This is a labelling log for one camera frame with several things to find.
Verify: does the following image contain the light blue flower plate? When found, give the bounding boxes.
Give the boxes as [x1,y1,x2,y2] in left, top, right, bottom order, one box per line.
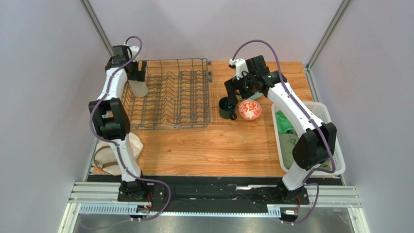
[236,91,263,101]

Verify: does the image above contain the beige ceramic cup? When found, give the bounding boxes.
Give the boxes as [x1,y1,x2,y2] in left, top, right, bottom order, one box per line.
[129,80,149,98]

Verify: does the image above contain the white red patterned bowl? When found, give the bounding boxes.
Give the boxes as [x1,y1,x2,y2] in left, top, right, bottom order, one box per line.
[238,100,262,121]

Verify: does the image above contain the dark green ceramic mug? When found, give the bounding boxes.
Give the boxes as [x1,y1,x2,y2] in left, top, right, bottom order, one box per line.
[218,97,237,120]

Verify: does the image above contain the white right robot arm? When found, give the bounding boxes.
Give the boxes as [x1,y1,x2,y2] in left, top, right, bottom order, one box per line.
[224,55,337,203]

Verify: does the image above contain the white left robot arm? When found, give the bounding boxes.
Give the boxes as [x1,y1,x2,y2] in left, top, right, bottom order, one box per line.
[88,44,150,201]

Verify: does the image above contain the bright green cloth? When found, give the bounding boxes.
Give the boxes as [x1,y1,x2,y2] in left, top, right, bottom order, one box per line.
[275,111,295,134]

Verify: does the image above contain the white plastic basket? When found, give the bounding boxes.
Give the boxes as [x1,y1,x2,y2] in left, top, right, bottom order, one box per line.
[272,101,345,175]

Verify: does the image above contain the olive green garment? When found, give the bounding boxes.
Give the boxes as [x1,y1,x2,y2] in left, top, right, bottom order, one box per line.
[278,133,332,171]

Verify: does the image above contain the beige canvas bag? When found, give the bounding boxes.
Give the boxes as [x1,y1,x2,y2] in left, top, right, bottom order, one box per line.
[94,133,143,176]

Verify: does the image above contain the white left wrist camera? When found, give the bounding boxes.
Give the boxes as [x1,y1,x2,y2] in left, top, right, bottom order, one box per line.
[124,44,140,62]

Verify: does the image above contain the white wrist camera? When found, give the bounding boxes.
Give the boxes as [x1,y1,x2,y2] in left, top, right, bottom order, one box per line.
[229,58,248,80]
[124,44,140,62]

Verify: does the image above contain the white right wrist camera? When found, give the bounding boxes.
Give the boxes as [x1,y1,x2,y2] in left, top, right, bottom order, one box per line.
[229,58,248,80]

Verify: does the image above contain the grey wire dish rack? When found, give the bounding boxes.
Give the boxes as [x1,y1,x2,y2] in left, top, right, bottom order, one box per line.
[121,58,211,130]

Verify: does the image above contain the left aluminium frame post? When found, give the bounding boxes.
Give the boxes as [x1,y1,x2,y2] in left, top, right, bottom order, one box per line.
[79,0,113,67]

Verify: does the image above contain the aluminium frame post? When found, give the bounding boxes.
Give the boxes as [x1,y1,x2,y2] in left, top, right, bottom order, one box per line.
[306,0,353,70]
[79,0,113,67]

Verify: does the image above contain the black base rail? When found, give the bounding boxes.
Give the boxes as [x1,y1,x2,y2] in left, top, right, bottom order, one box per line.
[87,174,324,214]

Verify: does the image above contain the right aluminium frame post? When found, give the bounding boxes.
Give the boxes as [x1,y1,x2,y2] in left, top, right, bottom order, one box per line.
[306,0,353,70]

